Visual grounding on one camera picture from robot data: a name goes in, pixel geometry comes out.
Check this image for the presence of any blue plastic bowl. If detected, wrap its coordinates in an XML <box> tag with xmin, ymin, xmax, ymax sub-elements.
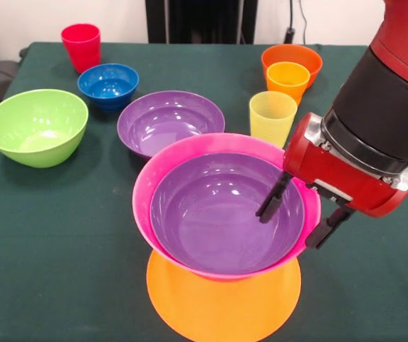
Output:
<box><xmin>77</xmin><ymin>63</ymin><xmax>140</xmax><ymax>112</ymax></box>

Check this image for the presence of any large pink plastic bowl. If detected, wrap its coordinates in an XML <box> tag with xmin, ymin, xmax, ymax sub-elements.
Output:
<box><xmin>131</xmin><ymin>132</ymin><xmax>322</xmax><ymax>282</ymax></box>

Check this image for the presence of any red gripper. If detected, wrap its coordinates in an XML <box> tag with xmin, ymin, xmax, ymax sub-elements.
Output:
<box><xmin>255</xmin><ymin>113</ymin><xmax>408</xmax><ymax>250</ymax></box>

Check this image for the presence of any red plastic cup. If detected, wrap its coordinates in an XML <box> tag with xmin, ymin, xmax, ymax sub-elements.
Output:
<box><xmin>61</xmin><ymin>23</ymin><xmax>102</xmax><ymax>74</ymax></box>

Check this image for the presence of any small red-orange plastic bowl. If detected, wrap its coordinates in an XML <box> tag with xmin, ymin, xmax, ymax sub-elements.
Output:
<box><xmin>261</xmin><ymin>43</ymin><xmax>323</xmax><ymax>89</ymax></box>

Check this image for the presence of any orange plastic cup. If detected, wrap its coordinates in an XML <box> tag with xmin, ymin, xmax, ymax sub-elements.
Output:
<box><xmin>266</xmin><ymin>61</ymin><xmax>311</xmax><ymax>106</ymax></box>

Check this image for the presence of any light green plastic bowl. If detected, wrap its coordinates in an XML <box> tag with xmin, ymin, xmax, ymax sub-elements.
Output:
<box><xmin>0</xmin><ymin>88</ymin><xmax>90</xmax><ymax>169</ymax></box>

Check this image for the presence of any large orange plastic bowl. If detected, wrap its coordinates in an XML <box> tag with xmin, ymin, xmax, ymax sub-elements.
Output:
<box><xmin>145</xmin><ymin>249</ymin><xmax>302</xmax><ymax>342</ymax></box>

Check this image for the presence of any yellow plastic cup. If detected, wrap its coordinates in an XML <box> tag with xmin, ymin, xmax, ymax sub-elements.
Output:
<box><xmin>249</xmin><ymin>90</ymin><xmax>298</xmax><ymax>149</ymax></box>

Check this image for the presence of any purple plastic bowl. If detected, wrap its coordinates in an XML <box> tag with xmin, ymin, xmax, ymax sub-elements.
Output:
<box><xmin>149</xmin><ymin>152</ymin><xmax>305</xmax><ymax>276</ymax></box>
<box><xmin>116</xmin><ymin>90</ymin><xmax>226</xmax><ymax>159</ymax></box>

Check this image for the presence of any black hanging cable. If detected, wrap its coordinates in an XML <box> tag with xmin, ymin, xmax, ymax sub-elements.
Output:
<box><xmin>283</xmin><ymin>0</ymin><xmax>308</xmax><ymax>46</ymax></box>

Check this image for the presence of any dark green tablecloth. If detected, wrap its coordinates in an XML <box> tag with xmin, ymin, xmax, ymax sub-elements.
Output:
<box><xmin>0</xmin><ymin>41</ymin><xmax>408</xmax><ymax>342</ymax></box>

